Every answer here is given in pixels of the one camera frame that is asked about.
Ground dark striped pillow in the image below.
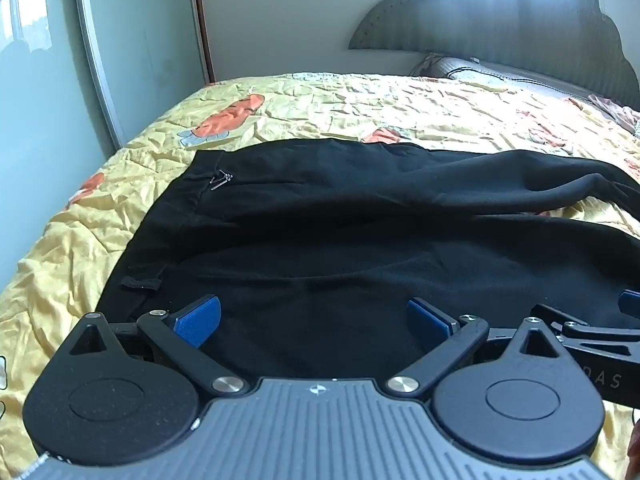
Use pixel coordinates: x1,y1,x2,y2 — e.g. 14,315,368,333
410,53,594,100

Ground grey padded headboard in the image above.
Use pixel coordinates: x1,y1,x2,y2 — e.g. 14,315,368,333
348,0,639,108

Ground black pants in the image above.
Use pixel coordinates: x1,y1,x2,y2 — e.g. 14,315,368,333
98,140,639,378

